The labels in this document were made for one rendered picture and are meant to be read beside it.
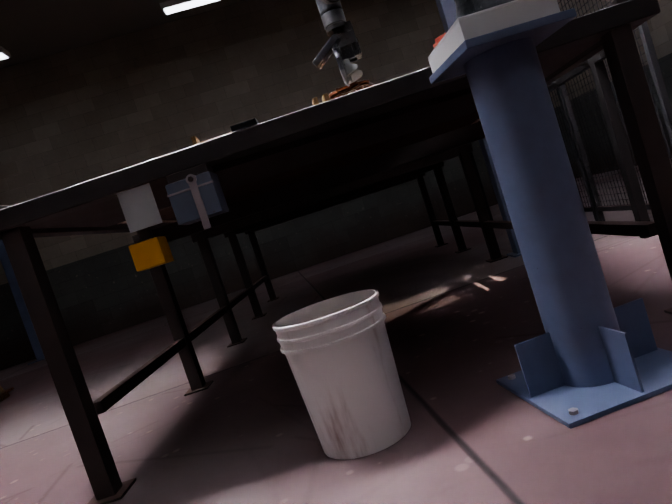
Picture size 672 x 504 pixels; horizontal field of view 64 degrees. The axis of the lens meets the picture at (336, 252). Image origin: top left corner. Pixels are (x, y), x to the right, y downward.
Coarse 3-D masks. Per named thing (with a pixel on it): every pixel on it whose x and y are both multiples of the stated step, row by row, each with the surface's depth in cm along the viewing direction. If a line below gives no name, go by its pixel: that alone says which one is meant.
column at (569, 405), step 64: (448, 64) 129; (512, 64) 124; (512, 128) 126; (512, 192) 131; (576, 192) 129; (576, 256) 127; (576, 320) 128; (640, 320) 138; (512, 384) 147; (576, 384) 132; (640, 384) 119
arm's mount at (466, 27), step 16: (528, 0) 121; (544, 0) 121; (464, 16) 119; (480, 16) 119; (496, 16) 120; (512, 16) 120; (528, 16) 121; (544, 16) 121; (448, 32) 126; (464, 32) 119; (480, 32) 120; (448, 48) 128; (432, 64) 141
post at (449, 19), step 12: (444, 0) 342; (444, 12) 343; (444, 24) 349; (480, 144) 355; (492, 168) 348; (492, 180) 355; (504, 204) 350; (504, 216) 354; (516, 240) 351; (516, 252) 353
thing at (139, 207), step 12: (120, 192) 156; (132, 192) 156; (144, 192) 156; (120, 204) 156; (132, 204) 156; (144, 204) 156; (156, 204) 156; (132, 216) 157; (144, 216) 156; (156, 216) 156; (132, 228) 157
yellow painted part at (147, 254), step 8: (144, 232) 158; (144, 240) 158; (152, 240) 154; (160, 240) 156; (136, 248) 154; (144, 248) 154; (152, 248) 154; (160, 248) 155; (168, 248) 161; (136, 256) 155; (144, 256) 155; (152, 256) 155; (160, 256) 155; (168, 256) 158; (136, 264) 155; (144, 264) 155; (152, 264) 155; (160, 264) 155
